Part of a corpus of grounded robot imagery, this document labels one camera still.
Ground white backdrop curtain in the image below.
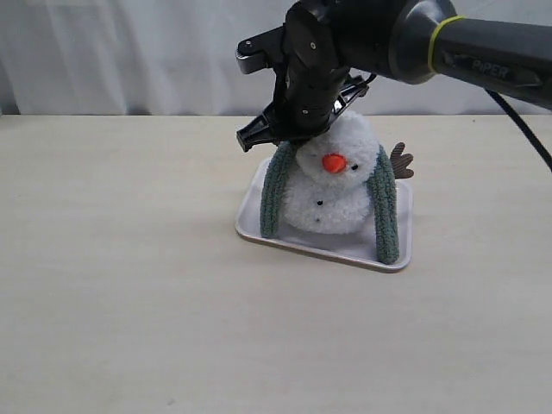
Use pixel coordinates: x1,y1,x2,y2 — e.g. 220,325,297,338
0,0,552,117

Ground white rectangular plastic tray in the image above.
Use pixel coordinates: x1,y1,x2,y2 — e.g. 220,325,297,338
235,158,414,273

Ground green knitted scarf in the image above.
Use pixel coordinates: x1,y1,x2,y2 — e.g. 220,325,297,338
259,141,413,265

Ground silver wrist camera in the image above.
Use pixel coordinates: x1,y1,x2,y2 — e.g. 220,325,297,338
235,26,285,74

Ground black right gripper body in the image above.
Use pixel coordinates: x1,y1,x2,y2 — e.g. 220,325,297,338
272,1,404,142

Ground white plush snowman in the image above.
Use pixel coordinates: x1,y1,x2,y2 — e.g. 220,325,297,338
282,110,415,235

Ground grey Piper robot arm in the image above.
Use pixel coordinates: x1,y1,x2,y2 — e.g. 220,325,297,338
235,1,551,151

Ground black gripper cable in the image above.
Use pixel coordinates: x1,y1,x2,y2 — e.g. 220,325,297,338
485,88,552,172

